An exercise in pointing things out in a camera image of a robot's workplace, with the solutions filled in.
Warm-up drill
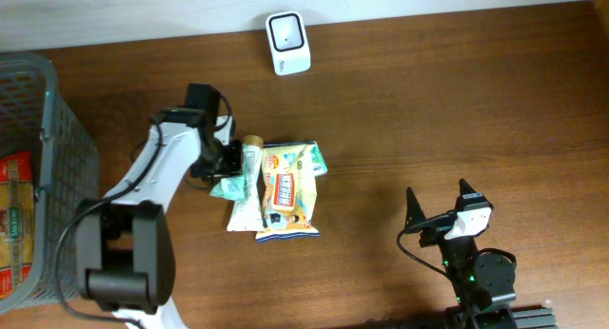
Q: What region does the yellow snack bag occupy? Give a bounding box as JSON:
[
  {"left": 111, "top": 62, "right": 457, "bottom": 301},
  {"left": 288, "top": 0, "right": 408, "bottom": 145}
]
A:
[{"left": 255, "top": 142, "right": 320, "bottom": 243}]

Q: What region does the white barcode scanner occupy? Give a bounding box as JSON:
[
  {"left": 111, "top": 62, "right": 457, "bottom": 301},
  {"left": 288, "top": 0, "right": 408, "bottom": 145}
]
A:
[{"left": 265, "top": 10, "right": 311, "bottom": 76}]

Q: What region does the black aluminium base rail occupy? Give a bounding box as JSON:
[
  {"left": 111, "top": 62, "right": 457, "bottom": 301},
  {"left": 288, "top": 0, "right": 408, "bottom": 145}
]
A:
[{"left": 379, "top": 306, "right": 559, "bottom": 329}]

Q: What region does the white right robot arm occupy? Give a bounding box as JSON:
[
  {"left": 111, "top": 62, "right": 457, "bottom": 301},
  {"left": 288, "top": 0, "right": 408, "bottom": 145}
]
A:
[{"left": 399, "top": 179, "right": 517, "bottom": 311}]

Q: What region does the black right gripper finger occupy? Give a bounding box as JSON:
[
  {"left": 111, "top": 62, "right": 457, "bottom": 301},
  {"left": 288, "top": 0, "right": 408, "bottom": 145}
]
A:
[
  {"left": 457, "top": 178, "right": 483, "bottom": 210},
  {"left": 404, "top": 187, "right": 426, "bottom": 227}
]

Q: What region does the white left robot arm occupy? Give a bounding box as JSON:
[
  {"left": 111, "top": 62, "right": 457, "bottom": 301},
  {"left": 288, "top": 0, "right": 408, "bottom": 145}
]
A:
[{"left": 71, "top": 84, "right": 243, "bottom": 328}]

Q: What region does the small green tissue pack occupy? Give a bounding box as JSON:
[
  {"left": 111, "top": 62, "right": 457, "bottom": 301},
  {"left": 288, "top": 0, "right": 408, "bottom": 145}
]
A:
[{"left": 310, "top": 143, "right": 328, "bottom": 177}]

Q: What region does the teal wipes packet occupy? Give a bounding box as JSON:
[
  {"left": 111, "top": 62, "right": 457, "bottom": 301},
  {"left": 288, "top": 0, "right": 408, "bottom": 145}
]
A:
[{"left": 209, "top": 175, "right": 246, "bottom": 201}]

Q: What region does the white tube gold cap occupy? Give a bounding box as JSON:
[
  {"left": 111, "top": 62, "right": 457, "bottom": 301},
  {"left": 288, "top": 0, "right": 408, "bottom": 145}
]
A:
[{"left": 227, "top": 135, "right": 264, "bottom": 232}]

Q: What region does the red spaghetti packet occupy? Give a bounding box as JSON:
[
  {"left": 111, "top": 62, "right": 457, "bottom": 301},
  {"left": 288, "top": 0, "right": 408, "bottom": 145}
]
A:
[{"left": 1, "top": 151, "right": 35, "bottom": 299}]

